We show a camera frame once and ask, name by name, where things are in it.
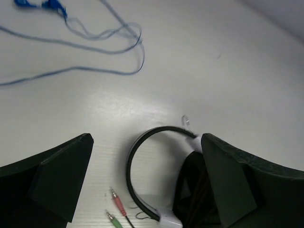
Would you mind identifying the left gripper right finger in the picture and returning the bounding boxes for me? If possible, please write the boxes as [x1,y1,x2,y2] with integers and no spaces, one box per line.
[201,133,304,228]

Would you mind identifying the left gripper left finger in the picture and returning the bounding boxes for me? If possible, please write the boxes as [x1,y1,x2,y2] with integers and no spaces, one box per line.
[0,133,94,228]

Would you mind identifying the white black headphones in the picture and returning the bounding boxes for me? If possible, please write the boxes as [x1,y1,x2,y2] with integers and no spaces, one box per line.
[125,115,221,228]

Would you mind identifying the black headphone cable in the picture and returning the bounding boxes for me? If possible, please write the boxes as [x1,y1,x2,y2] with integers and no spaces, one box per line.
[104,187,149,228]

